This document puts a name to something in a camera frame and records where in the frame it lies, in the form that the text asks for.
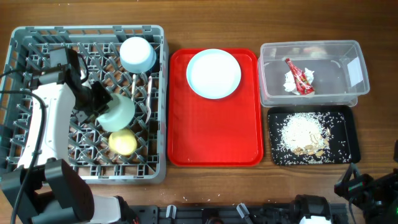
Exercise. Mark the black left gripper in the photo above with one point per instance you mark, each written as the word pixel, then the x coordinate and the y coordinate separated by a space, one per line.
pixel 105 98

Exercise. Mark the green bowl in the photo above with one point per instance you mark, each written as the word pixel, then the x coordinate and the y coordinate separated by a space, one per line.
pixel 120 113

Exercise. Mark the white plastic spoon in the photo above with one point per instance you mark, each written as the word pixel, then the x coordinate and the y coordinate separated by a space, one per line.
pixel 133 87

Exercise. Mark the yellow plastic cup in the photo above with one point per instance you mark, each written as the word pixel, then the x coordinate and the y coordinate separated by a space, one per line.
pixel 123 142

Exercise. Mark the white plastic fork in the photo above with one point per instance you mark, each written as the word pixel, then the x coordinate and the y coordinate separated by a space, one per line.
pixel 149 91

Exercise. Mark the light blue bowl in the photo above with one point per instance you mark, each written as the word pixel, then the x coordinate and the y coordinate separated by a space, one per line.
pixel 137 55

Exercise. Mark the white napkin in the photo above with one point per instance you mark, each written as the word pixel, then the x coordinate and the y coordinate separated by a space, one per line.
pixel 290 85

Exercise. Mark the rice and food scraps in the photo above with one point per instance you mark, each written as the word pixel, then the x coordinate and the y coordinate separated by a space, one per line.
pixel 308 138

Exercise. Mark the red snack wrapper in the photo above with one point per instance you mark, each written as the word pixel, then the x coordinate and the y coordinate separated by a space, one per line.
pixel 302 84

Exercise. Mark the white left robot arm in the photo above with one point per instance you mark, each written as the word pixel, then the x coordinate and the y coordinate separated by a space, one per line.
pixel 44 188

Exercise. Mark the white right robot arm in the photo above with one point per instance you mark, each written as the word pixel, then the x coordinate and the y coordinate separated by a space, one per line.
pixel 376 198

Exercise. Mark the grey dishwasher rack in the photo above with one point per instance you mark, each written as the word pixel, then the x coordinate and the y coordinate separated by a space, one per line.
pixel 88 149

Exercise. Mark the red plastic tray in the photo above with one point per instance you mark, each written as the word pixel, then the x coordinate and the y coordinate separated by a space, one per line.
pixel 214 133

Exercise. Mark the light blue plate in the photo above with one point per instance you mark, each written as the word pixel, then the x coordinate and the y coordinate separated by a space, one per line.
pixel 213 74

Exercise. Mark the clear plastic bin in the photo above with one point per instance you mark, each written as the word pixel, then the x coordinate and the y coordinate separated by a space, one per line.
pixel 340 73

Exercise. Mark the black tray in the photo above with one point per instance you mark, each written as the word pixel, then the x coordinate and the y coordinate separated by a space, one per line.
pixel 349 119

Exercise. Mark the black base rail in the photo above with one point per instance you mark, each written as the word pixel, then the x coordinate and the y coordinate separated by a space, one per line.
pixel 199 214

